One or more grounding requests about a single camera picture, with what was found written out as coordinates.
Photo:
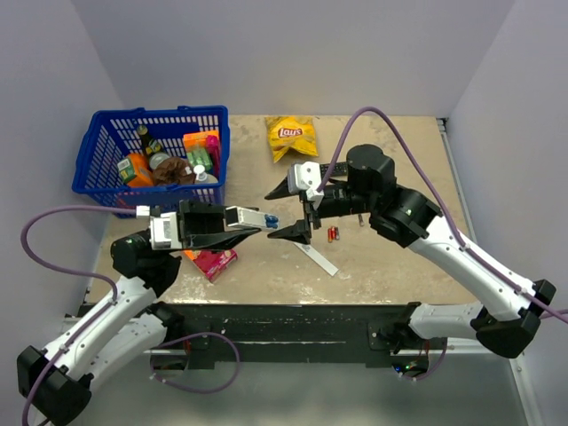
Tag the aluminium frame rail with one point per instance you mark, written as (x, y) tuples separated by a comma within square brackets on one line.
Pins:
[(518, 366)]

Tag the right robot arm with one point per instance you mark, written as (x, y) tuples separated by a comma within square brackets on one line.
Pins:
[(507, 312)]

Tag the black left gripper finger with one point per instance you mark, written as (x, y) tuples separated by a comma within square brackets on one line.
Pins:
[(216, 242), (204, 217)]

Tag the pink orange candy box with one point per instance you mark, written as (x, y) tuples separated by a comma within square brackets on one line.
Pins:
[(211, 264)]

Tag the blue plastic shopping basket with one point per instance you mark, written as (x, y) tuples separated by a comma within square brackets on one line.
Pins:
[(111, 136)]

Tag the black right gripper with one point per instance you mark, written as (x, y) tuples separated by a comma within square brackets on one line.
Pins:
[(299, 232)]

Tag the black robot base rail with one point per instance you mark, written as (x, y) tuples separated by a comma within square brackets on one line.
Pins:
[(368, 334)]

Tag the dark glass bottle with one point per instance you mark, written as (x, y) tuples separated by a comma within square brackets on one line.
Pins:
[(151, 147)]

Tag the white remote battery cover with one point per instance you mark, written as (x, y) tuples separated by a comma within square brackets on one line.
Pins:
[(317, 258)]

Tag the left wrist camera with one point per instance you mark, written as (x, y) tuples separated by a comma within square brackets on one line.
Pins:
[(163, 227)]

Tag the yellow Lays chips bag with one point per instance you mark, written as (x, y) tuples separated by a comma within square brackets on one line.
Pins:
[(291, 132)]

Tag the small white-capped bottle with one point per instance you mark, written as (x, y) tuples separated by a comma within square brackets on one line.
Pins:
[(202, 177)]

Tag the white remote control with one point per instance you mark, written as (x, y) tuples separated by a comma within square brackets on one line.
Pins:
[(239, 217)]

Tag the brown round package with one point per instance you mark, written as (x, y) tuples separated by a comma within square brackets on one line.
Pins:
[(174, 171)]

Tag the orange green snack box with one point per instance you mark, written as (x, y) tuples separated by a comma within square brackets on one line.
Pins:
[(203, 148)]

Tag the blue AAA battery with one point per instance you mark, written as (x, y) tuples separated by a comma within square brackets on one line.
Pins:
[(271, 218)]

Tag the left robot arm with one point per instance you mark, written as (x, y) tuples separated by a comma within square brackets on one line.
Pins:
[(58, 380)]

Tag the orange juice carton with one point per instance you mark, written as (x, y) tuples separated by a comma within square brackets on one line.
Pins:
[(134, 171)]

